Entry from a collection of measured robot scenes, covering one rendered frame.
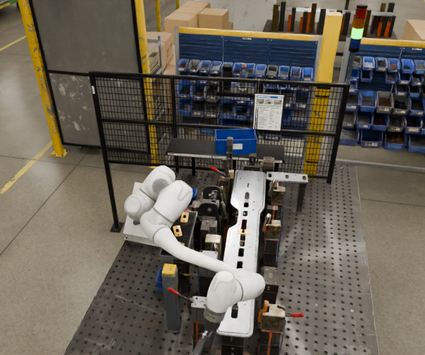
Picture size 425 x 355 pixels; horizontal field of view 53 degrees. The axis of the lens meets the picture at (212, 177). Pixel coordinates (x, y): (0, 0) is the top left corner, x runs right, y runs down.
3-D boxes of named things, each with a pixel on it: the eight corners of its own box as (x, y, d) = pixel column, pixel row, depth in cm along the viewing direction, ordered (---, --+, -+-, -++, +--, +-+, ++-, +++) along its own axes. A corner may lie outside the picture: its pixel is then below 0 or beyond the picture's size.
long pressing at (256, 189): (258, 339, 197) (258, 337, 196) (209, 334, 199) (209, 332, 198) (266, 172, 309) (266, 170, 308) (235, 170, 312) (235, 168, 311)
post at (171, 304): (179, 333, 233) (175, 277, 208) (165, 332, 233) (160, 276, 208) (182, 322, 239) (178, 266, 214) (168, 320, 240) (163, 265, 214)
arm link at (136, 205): (127, 213, 286) (114, 208, 265) (144, 191, 287) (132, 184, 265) (145, 227, 281) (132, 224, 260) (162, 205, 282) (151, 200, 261)
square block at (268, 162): (270, 202, 328) (274, 162, 307) (259, 201, 328) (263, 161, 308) (270, 196, 334) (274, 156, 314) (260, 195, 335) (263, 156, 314)
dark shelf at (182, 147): (284, 163, 317) (285, 160, 315) (165, 155, 327) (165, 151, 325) (284, 148, 335) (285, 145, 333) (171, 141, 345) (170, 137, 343)
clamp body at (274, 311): (282, 365, 218) (290, 320, 197) (254, 361, 219) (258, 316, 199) (282, 346, 226) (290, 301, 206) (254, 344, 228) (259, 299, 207)
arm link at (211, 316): (202, 306, 176) (199, 318, 178) (222, 316, 173) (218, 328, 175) (211, 296, 184) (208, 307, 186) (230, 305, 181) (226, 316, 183)
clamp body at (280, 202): (282, 233, 299) (287, 193, 279) (266, 231, 301) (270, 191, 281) (282, 224, 307) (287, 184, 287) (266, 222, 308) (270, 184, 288)
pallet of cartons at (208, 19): (216, 91, 673) (216, 22, 614) (168, 86, 690) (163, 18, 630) (232, 65, 769) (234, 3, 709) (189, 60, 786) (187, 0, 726)
